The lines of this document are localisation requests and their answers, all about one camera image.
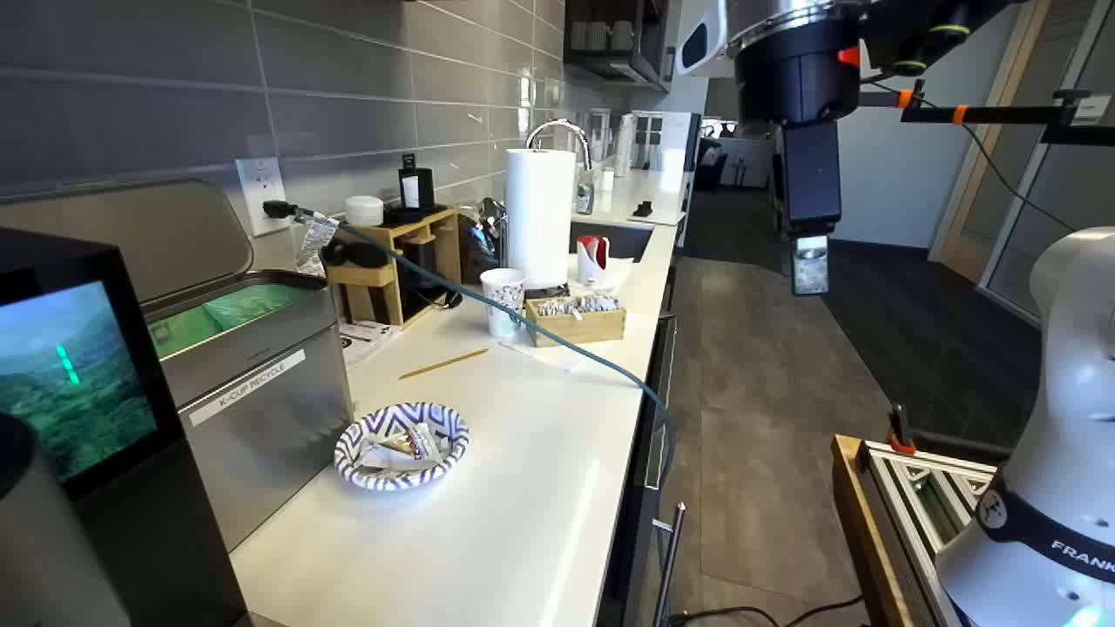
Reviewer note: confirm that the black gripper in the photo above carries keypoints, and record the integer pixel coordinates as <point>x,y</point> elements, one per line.
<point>810,177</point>

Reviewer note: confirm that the thin tan straw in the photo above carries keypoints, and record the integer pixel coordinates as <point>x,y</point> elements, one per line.
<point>445,363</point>

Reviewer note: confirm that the blue white patterned bowl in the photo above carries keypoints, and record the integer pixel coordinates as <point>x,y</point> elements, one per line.
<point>402,447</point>

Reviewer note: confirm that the dark kitchen sink basin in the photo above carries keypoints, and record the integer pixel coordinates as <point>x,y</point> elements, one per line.
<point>629,241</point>

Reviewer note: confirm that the red black clamp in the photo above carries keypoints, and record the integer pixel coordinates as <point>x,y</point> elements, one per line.
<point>901,432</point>

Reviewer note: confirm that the red white item by sink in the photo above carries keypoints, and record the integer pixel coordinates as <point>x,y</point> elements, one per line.
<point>595,248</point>

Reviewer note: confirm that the black rod with orange clips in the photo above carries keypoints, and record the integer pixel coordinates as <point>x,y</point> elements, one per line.
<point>1012,113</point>

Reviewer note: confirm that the curved metal faucet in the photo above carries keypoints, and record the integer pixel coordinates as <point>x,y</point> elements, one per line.
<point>581,145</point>

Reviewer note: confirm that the white paper towel roll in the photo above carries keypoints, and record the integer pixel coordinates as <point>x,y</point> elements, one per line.
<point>543,214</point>

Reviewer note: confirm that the white paper cup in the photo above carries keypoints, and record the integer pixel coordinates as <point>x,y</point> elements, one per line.
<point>502,301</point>

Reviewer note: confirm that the dark glass bottle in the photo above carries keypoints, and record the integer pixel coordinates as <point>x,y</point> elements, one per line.
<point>418,185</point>

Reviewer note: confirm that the small wooden shelf rack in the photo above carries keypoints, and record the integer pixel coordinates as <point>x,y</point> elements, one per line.
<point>394,266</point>

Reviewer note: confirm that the small white jar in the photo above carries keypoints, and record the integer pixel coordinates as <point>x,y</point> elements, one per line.
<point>364,209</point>

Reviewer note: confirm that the stainless steel countertop machine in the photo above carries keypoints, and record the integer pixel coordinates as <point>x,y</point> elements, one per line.
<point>265,431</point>

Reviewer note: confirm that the black monitor screen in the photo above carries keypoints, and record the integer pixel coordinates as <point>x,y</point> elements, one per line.
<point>152,545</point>

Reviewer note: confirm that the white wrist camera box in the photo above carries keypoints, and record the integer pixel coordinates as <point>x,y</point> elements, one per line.
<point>703,40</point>

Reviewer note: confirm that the upper wall cabinet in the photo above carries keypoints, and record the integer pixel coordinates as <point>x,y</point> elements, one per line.
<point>615,40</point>

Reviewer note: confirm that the white wall outlet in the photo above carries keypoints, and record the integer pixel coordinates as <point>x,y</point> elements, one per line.
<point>261,179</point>

